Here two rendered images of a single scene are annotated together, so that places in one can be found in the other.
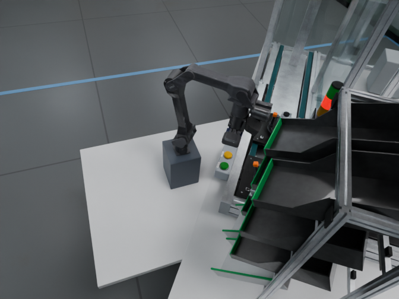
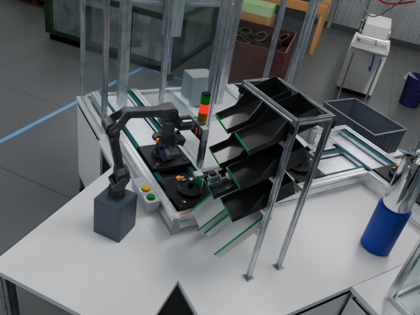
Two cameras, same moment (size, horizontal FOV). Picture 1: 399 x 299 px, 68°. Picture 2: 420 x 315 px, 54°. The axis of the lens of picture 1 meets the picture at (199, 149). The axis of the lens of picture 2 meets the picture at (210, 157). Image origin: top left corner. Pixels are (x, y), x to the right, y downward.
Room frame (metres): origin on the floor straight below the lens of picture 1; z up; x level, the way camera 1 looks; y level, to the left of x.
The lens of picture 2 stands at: (-0.40, 0.89, 2.26)
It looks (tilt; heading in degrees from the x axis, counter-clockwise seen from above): 32 degrees down; 312
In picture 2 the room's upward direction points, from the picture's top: 11 degrees clockwise
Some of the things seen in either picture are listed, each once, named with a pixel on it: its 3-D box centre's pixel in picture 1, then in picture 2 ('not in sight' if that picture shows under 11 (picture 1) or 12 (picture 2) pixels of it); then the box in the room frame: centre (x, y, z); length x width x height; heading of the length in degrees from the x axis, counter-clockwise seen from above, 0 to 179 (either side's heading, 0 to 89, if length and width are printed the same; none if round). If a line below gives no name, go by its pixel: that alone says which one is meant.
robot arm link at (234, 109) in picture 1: (241, 104); (168, 124); (0.77, -0.12, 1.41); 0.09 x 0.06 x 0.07; 73
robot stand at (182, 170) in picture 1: (180, 162); (115, 212); (0.83, 0.08, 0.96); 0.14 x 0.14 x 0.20; 24
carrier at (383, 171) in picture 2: not in sight; (402, 170); (0.19, -1.56, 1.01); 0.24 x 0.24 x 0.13; 76
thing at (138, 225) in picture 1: (183, 184); (123, 235); (0.79, 0.06, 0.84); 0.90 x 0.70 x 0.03; 114
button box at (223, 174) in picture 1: (227, 159); (145, 193); (0.90, -0.14, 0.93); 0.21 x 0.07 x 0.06; 166
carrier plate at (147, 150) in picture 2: (279, 131); (164, 155); (1.10, -0.41, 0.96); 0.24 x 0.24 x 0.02; 76
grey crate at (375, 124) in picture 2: not in sight; (359, 126); (0.89, -2.47, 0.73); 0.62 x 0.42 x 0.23; 166
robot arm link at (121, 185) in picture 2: (183, 135); (117, 179); (0.83, 0.07, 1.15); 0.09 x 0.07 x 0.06; 163
